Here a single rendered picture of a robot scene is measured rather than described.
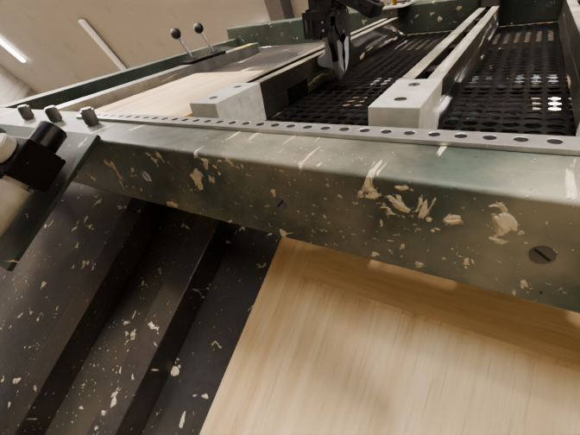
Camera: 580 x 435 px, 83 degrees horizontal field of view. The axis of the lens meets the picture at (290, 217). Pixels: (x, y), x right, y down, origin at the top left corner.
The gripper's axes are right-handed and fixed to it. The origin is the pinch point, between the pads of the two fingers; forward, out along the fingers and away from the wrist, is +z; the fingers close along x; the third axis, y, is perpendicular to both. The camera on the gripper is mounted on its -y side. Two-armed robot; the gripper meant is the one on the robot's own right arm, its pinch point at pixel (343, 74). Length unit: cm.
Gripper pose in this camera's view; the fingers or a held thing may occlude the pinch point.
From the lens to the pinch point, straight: 85.9
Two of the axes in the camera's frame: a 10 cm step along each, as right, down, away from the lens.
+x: -5.2, 5.4, -6.6
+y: -8.4, -1.8, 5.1
